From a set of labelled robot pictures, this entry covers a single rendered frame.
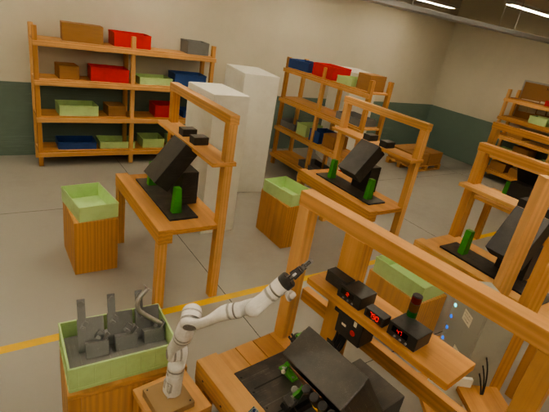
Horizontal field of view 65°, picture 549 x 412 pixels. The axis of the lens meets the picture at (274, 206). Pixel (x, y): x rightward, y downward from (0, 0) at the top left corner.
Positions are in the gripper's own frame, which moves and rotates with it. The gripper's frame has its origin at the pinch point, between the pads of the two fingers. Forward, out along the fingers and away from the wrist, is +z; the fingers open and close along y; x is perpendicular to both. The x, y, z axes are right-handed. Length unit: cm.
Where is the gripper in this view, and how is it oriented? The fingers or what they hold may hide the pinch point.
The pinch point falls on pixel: (308, 262)
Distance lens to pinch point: 181.8
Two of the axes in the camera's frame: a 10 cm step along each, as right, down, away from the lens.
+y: 2.8, -0.4, 9.6
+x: 6.3, 7.6, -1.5
